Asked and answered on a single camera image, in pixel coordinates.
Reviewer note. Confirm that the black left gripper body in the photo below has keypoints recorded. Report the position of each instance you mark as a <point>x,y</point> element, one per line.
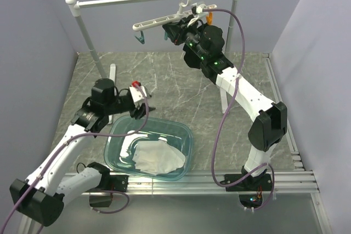
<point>124,104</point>

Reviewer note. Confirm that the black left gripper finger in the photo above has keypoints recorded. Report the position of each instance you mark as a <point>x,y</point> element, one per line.
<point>145,93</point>
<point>147,110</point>

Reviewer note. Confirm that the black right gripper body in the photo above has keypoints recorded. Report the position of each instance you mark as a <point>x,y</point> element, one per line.
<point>187,26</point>

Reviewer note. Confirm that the white plastic clip hanger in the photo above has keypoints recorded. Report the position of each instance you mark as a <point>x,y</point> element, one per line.
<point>184,11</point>

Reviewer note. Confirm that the white underwear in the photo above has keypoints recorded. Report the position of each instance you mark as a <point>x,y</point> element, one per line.
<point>157,157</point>

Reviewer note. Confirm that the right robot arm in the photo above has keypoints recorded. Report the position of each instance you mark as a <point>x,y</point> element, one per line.
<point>203,45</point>

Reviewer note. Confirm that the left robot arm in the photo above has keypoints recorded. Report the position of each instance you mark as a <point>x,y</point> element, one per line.
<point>43,195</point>

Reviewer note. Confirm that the orange plastic clip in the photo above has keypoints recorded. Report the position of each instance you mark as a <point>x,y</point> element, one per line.
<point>209,18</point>

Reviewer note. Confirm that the teal transparent plastic basin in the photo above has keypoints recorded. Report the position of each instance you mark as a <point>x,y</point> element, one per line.
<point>119,152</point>

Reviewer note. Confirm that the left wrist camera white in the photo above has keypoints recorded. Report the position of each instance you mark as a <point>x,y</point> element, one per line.
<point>135,92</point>

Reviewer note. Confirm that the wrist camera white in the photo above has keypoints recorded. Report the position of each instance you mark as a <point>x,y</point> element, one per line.
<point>135,92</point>
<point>198,12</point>

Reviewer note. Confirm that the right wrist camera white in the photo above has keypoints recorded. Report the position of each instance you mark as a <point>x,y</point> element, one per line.
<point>198,12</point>

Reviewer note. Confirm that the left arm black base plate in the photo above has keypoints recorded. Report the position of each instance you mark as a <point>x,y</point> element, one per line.
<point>111,196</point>

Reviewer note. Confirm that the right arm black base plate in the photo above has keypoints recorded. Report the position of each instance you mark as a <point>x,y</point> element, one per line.
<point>254,192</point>

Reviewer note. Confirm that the aluminium rail frame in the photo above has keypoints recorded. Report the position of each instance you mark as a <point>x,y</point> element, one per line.
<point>194,203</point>

